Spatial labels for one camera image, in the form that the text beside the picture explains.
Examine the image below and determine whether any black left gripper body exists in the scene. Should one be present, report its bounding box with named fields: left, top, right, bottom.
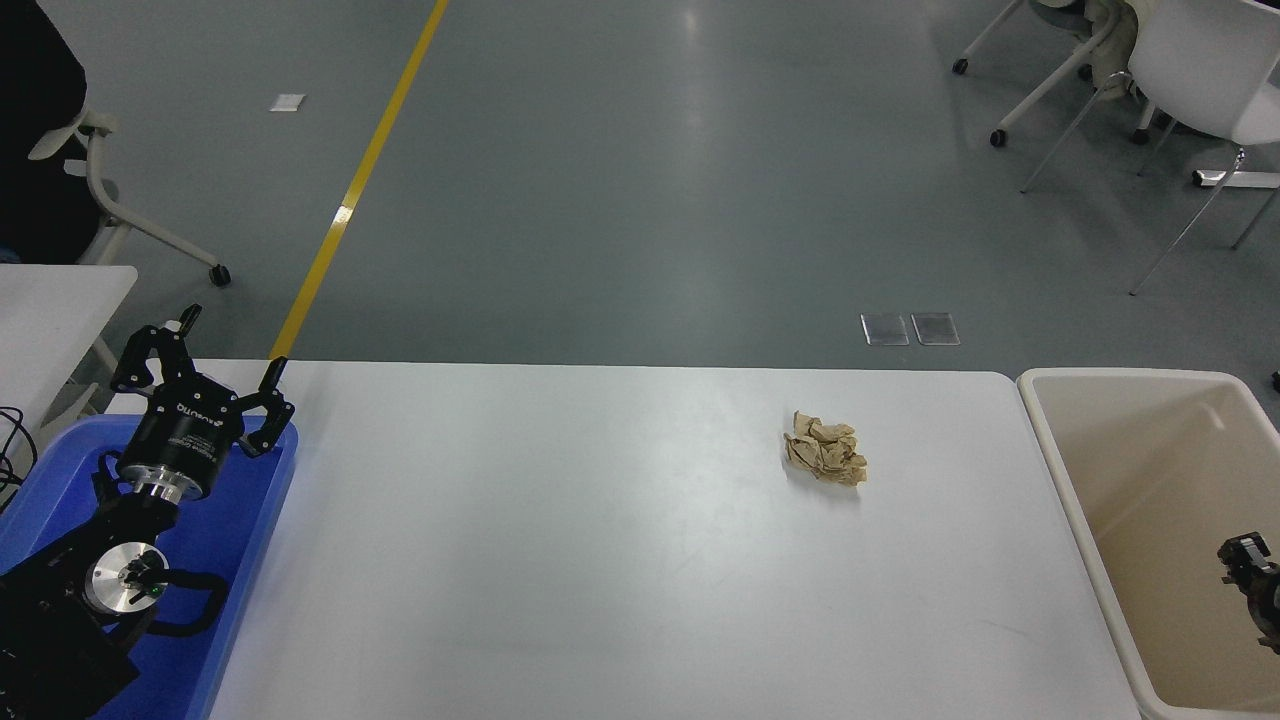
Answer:
left=118, top=378, right=246, bottom=496

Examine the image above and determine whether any blue plastic tray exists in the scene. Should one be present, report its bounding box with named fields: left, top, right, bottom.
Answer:
left=0, top=415, right=299, bottom=720

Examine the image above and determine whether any white side table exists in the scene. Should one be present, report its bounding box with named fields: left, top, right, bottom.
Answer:
left=0, top=264, right=139, bottom=451

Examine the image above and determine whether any large pale plastic bin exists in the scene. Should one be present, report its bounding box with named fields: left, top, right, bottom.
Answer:
left=1018, top=368, right=1280, bottom=720

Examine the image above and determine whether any white rolling office chair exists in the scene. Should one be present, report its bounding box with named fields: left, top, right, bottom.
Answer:
left=28, top=105, right=232, bottom=288

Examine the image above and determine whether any yellow floor tape line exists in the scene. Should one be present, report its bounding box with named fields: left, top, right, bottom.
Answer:
left=268, top=0, right=451, bottom=361

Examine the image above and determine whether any seated person in black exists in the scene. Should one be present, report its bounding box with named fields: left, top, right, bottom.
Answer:
left=0, top=0, right=101, bottom=265

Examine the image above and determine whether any white table foot bar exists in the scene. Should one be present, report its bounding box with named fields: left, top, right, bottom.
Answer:
left=1192, top=168, right=1280, bottom=189

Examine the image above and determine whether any crumpled tan paper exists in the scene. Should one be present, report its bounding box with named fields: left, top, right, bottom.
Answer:
left=783, top=411, right=869, bottom=488

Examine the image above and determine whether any white shell chair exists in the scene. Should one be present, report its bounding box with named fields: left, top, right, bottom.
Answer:
left=1020, top=0, right=1280, bottom=296

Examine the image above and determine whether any white-framed caster chair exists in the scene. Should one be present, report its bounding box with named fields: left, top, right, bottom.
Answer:
left=952, top=0, right=1151, bottom=148

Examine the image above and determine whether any thin black cable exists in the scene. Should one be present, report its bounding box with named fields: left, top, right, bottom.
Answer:
left=0, top=405, right=39, bottom=513

